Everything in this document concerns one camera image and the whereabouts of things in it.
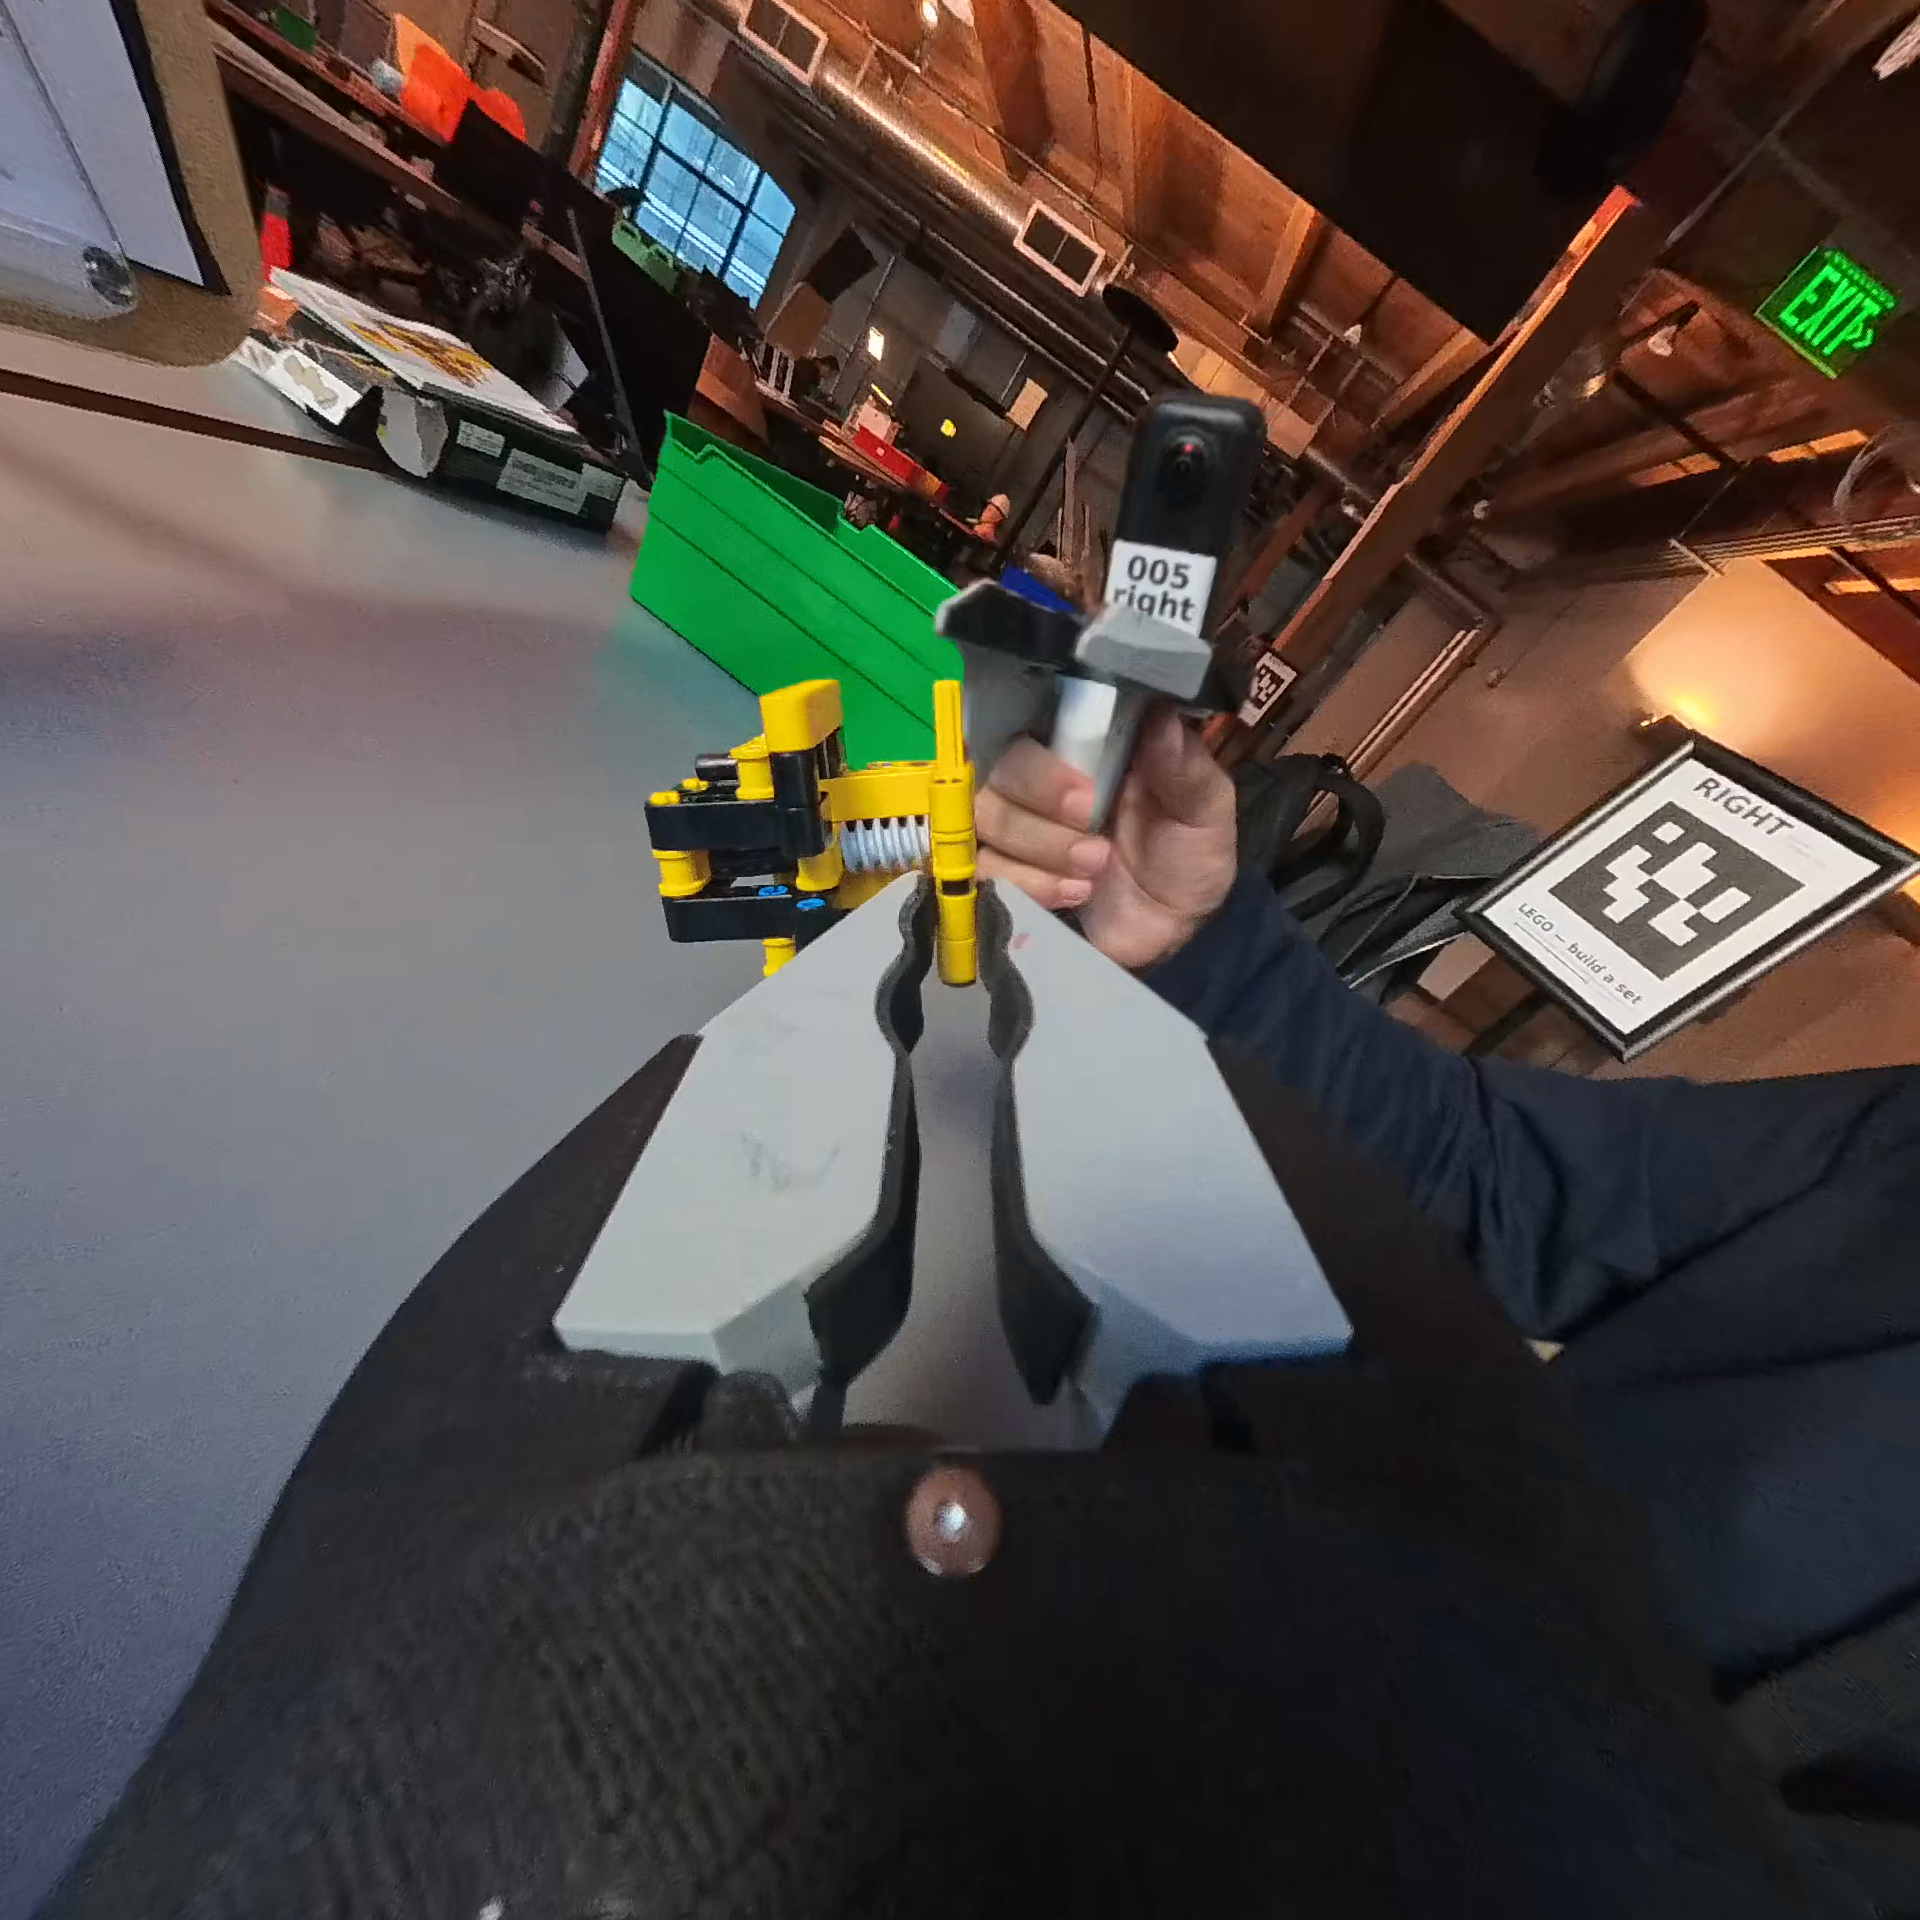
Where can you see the person's right hand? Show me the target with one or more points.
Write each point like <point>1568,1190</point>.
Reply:
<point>1172,868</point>

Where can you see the orange crate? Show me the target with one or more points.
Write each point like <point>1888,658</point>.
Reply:
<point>451,89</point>

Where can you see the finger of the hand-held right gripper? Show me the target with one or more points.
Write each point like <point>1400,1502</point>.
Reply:
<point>1008,705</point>
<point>1149,652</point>

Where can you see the yellow and black lego model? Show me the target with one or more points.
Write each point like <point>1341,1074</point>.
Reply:
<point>797,714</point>

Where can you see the black backpack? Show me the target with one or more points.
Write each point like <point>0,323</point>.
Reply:
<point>1320,826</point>

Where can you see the white printed lego box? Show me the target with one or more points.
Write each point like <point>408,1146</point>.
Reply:
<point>451,434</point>

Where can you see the person's right forearm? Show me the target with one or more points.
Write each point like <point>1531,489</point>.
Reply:
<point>1500,1141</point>

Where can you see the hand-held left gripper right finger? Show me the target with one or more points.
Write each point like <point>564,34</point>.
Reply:
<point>1155,1184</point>

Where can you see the instruction sheet board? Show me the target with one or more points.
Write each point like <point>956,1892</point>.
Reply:
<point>91,149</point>

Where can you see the framed marker sign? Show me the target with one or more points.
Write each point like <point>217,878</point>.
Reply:
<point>1680,884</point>

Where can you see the green plastic bin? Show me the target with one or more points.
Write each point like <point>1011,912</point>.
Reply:
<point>750,586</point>

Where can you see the person's torso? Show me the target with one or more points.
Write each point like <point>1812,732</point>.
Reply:
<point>1800,1499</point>

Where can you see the large paned window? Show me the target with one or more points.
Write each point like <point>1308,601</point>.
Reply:
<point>697,181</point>

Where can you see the green exit sign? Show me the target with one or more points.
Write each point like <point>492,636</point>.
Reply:
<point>1822,307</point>

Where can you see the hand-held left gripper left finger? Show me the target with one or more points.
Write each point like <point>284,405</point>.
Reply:
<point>720,1170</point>

